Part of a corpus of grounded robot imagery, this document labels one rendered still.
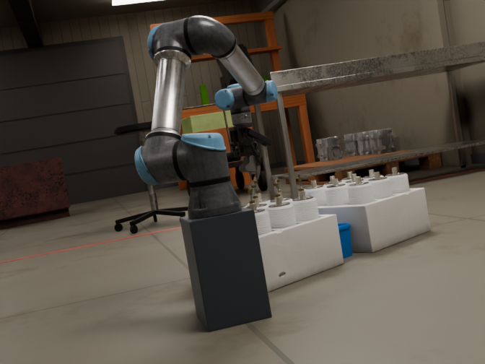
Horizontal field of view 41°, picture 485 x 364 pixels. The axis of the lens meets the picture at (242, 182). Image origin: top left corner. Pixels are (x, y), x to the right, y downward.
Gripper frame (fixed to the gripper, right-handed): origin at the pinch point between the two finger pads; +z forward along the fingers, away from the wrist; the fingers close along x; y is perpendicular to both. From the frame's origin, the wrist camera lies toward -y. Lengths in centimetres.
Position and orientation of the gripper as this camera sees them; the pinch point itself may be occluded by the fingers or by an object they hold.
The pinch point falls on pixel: (255, 175)
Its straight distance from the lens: 248.9
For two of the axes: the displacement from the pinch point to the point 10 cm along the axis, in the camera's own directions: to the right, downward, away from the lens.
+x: 4.5, -0.2, -8.9
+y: -8.8, 1.8, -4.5
